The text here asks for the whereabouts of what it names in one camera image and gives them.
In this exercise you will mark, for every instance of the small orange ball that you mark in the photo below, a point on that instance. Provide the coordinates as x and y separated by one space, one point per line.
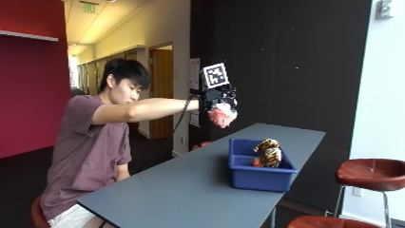
255 162

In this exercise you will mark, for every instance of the white paper notice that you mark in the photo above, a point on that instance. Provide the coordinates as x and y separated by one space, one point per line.
194 118
193 73

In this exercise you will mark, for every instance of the pink fluffy soft toy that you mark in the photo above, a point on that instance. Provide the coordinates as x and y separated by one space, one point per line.
222 115

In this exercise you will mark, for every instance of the blue plastic bin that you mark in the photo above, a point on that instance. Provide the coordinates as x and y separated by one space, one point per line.
257 178

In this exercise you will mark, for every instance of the green exit sign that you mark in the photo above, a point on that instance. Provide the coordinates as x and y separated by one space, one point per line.
88 7

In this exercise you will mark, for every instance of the the person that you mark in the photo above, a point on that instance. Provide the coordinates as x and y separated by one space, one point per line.
86 148

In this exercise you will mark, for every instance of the red leather bar stool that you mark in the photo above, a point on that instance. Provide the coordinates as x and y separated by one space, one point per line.
202 145
370 173
38 215
330 222

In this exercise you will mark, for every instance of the tiger striped soft toy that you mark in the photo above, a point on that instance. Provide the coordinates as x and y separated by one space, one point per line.
269 153

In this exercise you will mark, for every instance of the white wall outlet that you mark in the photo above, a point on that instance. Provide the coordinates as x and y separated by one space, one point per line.
357 191

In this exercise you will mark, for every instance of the white wall alarm box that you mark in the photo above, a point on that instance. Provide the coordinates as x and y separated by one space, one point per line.
383 8

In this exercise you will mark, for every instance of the wooden door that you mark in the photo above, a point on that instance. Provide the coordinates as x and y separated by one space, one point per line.
162 91

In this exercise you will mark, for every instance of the white marker cube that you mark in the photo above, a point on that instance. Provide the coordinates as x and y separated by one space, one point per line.
214 75

